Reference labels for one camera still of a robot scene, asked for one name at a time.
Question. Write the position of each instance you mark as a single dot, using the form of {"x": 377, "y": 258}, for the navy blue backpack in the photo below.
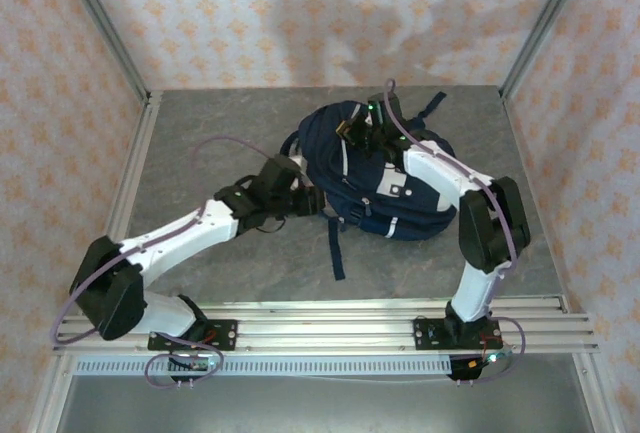
{"x": 370, "y": 193}

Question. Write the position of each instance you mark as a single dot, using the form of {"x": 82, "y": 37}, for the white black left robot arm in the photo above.
{"x": 175, "y": 238}

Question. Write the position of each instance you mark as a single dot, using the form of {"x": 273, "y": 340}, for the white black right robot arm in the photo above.
{"x": 435, "y": 168}

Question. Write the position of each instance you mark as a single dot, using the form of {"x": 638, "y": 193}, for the small circuit board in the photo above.
{"x": 200, "y": 365}
{"x": 492, "y": 359}

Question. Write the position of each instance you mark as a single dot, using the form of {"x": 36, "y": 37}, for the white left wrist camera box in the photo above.
{"x": 297, "y": 160}

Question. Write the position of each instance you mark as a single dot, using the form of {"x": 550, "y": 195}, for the aluminium side rail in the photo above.
{"x": 131, "y": 178}
{"x": 533, "y": 193}

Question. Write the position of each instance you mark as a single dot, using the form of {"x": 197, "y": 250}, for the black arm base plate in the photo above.
{"x": 425, "y": 335}
{"x": 225, "y": 335}

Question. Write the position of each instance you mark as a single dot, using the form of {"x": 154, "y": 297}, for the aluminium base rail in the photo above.
{"x": 325, "y": 333}

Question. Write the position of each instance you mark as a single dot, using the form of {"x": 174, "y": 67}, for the aluminium frame post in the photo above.
{"x": 106, "y": 28}
{"x": 544, "y": 28}

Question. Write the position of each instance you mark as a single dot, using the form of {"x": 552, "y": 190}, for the aluminium frame leg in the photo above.
{"x": 597, "y": 403}
{"x": 50, "y": 393}

